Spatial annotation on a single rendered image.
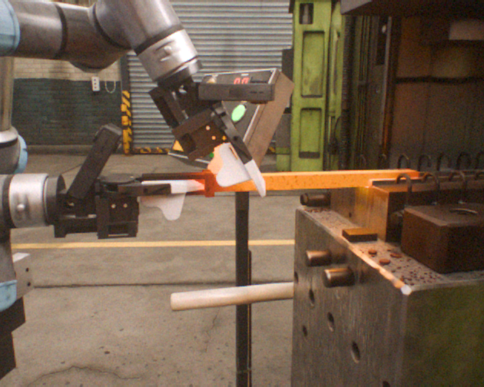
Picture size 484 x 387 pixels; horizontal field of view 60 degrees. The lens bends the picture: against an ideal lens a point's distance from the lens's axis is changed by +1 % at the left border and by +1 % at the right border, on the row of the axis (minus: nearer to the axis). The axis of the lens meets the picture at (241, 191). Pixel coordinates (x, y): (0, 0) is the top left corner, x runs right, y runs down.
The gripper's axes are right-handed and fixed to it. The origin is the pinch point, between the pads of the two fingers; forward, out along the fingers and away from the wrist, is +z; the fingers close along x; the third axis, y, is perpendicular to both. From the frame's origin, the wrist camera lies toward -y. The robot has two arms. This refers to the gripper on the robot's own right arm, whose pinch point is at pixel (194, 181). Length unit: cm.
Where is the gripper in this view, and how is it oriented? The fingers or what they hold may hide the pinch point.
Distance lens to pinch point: 62.8
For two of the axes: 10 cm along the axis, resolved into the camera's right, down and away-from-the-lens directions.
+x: 2.1, 2.1, -9.5
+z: 9.8, -0.3, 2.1
